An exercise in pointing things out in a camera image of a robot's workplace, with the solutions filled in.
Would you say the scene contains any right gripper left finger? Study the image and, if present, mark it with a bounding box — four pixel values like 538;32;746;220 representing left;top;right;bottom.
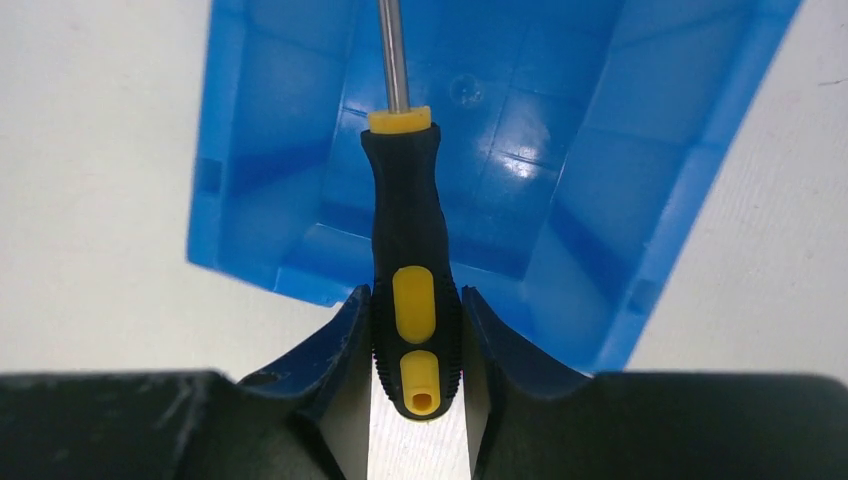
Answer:
238;285;372;479

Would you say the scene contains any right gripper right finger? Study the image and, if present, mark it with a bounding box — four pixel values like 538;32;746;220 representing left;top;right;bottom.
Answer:
462;286;590;479

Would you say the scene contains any black yellow screwdriver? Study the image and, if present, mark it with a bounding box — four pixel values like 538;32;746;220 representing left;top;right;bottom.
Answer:
360;1;462;421

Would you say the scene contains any blue plastic bin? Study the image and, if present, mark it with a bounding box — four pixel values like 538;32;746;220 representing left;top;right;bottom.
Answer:
187;1;798;372

